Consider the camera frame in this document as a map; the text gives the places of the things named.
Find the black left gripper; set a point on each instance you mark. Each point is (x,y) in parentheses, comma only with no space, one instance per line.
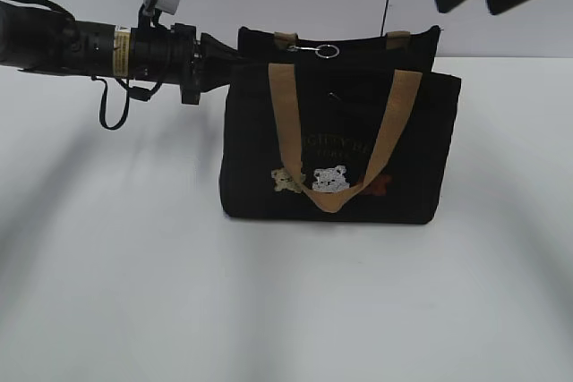
(176,56)

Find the black tote bag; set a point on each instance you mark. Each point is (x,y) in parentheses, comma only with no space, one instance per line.
(352,131)

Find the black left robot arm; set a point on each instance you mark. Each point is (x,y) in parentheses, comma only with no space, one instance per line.
(40,36)

